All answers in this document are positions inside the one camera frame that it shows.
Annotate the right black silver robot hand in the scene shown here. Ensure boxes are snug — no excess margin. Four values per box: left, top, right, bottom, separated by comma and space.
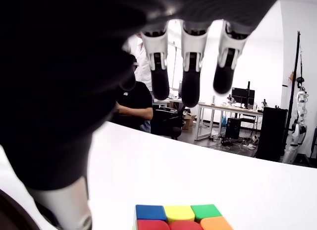
0, 0, 285, 230

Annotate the multicoloured Rubik's cube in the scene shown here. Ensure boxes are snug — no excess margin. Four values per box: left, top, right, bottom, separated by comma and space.
132, 204, 235, 230

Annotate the dark brown round plate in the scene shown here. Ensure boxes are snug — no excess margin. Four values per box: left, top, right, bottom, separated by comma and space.
0, 189, 54, 230

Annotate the seated person in black shirt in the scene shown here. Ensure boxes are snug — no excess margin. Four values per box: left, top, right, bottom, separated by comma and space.
112, 54, 154, 134

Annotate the standing person in white shirt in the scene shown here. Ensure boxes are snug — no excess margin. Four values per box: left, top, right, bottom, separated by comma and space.
122, 33, 153, 92

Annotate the black office chair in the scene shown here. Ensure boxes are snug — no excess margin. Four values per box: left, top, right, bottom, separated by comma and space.
151, 105, 185, 141

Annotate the cardboard box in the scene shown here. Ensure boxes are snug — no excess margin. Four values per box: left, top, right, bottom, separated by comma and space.
182, 112, 198, 131

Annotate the black computer tower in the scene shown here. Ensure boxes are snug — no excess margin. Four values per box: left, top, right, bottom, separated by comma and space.
224, 117, 242, 141

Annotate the black computer monitor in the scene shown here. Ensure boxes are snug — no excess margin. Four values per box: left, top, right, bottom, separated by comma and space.
231, 87, 256, 109

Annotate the black cabinet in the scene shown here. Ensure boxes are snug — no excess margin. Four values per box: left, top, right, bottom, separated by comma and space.
255, 106, 289, 163

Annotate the black stand pole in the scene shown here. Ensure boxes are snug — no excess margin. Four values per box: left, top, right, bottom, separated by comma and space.
282, 30, 305, 156

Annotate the white humanoid robot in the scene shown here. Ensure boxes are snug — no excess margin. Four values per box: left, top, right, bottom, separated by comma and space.
282, 90, 309, 165

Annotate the white frame desk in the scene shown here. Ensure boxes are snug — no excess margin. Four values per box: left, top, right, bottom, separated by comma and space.
194, 102, 264, 141

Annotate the white floor cable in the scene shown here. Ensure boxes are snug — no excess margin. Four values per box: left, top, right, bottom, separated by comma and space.
222, 138, 256, 154

